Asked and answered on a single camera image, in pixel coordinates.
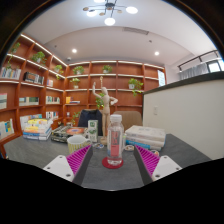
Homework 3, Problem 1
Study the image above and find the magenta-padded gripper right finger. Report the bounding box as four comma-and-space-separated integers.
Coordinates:
133, 144, 183, 186

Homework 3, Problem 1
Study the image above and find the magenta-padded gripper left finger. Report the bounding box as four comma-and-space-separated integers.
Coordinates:
43, 144, 94, 186

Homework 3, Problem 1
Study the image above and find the clear bottle with red label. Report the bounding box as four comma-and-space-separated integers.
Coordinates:
106, 114, 126, 167

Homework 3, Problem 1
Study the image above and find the white mug with yellow print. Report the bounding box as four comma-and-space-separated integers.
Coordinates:
66, 134, 92, 155

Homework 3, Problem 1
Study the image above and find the stack of dark books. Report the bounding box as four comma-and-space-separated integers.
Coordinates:
50, 125, 88, 144

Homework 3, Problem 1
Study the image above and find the stack of white books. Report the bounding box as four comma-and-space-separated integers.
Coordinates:
124, 124, 167, 152

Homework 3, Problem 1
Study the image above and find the stack of colourful books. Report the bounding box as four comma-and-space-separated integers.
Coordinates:
21, 118, 53, 142

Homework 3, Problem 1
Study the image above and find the flat round red coaster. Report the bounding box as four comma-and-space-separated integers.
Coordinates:
101, 156, 124, 170

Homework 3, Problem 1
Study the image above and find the tall green-white carton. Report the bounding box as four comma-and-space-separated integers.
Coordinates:
87, 119, 99, 144

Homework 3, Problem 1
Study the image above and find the dark blue jacket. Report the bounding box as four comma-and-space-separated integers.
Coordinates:
77, 109, 104, 136

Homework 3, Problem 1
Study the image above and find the tan upholstered chair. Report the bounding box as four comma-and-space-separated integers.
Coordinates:
113, 110, 144, 133

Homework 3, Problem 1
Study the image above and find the wooden artist mannequin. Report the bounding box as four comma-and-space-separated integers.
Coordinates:
92, 75, 119, 145

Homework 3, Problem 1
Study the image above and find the red-brown wooden shelf unit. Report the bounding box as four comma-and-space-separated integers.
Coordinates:
0, 33, 167, 143

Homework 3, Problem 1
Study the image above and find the ceiling air vent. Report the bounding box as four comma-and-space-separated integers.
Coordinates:
121, 26, 150, 36

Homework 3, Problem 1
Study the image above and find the branched ceiling lamp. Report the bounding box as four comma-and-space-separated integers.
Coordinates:
82, 0, 139, 27

